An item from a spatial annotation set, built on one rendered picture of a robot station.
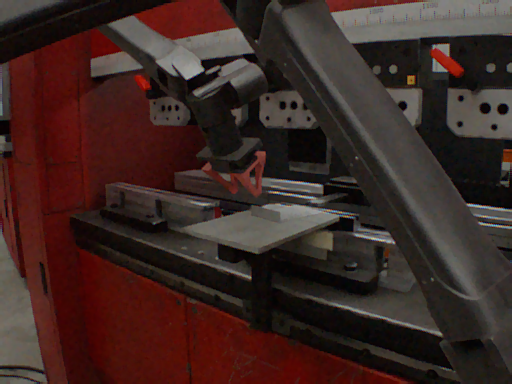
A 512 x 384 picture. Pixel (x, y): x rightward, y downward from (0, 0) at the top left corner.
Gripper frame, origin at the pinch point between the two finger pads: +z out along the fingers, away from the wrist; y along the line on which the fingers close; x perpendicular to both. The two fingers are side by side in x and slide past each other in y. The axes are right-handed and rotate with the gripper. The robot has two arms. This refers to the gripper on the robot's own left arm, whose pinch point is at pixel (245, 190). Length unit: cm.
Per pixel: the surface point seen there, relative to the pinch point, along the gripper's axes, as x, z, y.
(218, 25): -30.8, -22.4, 23.0
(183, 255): 5.3, 19.5, 24.4
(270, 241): 6.6, 4.1, -8.8
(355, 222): -13.3, 16.6, -12.1
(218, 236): 9.7, 2.4, -0.5
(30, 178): 9, 3, 91
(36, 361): 52, 94, 146
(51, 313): 33, 45, 88
